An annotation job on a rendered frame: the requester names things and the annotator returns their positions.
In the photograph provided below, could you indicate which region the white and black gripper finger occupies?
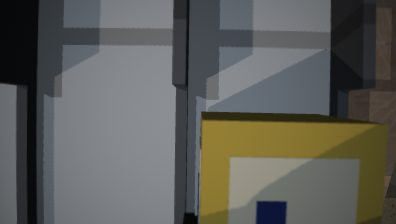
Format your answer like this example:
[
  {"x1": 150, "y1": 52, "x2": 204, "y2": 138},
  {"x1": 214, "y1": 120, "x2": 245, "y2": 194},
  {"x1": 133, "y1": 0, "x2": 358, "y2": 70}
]
[{"x1": 183, "y1": 213, "x2": 197, "y2": 224}]

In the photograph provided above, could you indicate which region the yellow butter carton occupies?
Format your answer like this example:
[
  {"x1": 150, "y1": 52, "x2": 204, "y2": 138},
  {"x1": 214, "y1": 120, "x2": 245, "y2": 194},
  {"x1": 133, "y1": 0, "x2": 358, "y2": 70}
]
[{"x1": 197, "y1": 112, "x2": 388, "y2": 224}]

